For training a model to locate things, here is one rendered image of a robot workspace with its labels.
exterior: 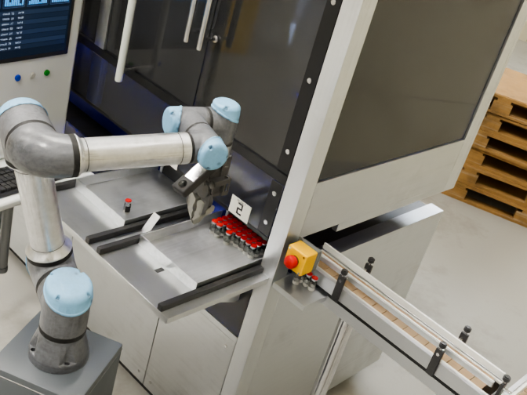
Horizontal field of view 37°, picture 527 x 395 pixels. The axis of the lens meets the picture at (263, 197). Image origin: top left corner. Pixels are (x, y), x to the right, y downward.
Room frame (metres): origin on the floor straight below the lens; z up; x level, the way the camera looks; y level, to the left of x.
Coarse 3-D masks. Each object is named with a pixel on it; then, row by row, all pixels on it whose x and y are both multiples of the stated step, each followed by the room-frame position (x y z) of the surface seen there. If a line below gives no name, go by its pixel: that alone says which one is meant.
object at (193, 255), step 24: (216, 216) 2.18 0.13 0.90; (144, 240) 1.91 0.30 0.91; (168, 240) 1.99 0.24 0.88; (192, 240) 2.03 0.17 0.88; (216, 240) 2.07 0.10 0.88; (168, 264) 1.85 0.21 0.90; (192, 264) 1.90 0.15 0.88; (216, 264) 1.94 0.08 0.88; (240, 264) 1.98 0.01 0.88; (192, 288) 1.78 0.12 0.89
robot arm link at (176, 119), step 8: (168, 112) 1.72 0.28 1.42; (176, 112) 1.72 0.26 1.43; (184, 112) 1.73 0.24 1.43; (192, 112) 1.74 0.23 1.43; (200, 112) 1.76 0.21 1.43; (208, 112) 1.77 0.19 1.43; (168, 120) 1.72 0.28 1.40; (176, 120) 1.70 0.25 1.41; (184, 120) 1.71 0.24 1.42; (192, 120) 1.70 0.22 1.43; (200, 120) 1.70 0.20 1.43; (208, 120) 1.75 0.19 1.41; (168, 128) 1.71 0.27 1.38; (176, 128) 1.70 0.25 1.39; (184, 128) 1.69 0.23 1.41
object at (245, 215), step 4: (232, 196) 2.08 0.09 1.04; (232, 200) 2.08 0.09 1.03; (236, 200) 2.07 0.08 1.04; (240, 200) 2.06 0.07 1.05; (232, 204) 2.08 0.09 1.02; (236, 204) 2.07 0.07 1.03; (244, 204) 2.05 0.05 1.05; (228, 208) 2.08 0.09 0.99; (232, 208) 2.08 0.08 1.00; (236, 208) 2.07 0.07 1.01; (244, 208) 2.05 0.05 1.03; (248, 208) 2.04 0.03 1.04; (232, 212) 2.07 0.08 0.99; (240, 212) 2.06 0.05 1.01; (244, 212) 2.05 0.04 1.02; (248, 212) 2.04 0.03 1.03; (240, 216) 2.05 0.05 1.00; (244, 216) 2.04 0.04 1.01; (248, 216) 2.04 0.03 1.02; (244, 220) 2.04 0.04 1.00
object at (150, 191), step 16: (96, 176) 2.19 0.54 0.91; (112, 176) 2.24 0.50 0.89; (128, 176) 2.29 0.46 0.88; (144, 176) 2.33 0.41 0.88; (160, 176) 2.36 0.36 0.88; (80, 192) 2.11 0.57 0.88; (96, 192) 2.14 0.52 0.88; (112, 192) 2.17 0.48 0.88; (128, 192) 2.19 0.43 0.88; (144, 192) 2.23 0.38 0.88; (160, 192) 2.25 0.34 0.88; (112, 208) 2.02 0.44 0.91; (144, 208) 2.13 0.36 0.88; (160, 208) 2.15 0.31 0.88; (176, 208) 2.15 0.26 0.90
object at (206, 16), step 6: (210, 0) 2.17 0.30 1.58; (210, 6) 2.17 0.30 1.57; (204, 12) 2.18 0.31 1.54; (210, 12) 2.18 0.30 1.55; (204, 18) 2.17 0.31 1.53; (204, 24) 2.17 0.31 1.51; (204, 30) 2.17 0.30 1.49; (198, 36) 2.18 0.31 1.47; (204, 36) 2.17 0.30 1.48; (216, 36) 2.22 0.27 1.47; (198, 42) 2.17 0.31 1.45; (198, 48) 2.17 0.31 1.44
